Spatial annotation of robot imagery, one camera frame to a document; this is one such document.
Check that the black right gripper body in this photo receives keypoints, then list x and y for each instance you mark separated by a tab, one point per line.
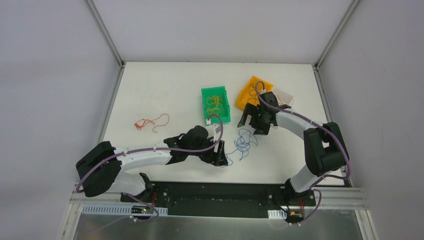
254	117

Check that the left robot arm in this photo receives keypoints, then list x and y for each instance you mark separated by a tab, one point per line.
106	168

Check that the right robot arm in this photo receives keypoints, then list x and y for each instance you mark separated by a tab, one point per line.
324	148

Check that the orange plastic bin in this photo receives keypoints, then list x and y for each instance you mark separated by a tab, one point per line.
248	93

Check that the white plastic bin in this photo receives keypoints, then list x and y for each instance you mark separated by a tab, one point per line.
283	97

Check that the green plastic bin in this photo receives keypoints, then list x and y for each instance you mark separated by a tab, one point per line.
215	102

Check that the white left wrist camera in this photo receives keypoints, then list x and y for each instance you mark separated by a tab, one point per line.
213	129

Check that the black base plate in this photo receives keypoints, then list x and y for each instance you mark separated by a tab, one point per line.
231	200

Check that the white slotted cable duct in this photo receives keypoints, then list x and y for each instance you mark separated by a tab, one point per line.
122	210

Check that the aluminium frame right rail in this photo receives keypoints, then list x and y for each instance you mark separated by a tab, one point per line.
361	210

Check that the aluminium frame rail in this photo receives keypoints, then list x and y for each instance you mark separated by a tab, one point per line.
70	223
361	210

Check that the aluminium frame left rail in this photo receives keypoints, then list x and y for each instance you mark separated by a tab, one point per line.
70	223

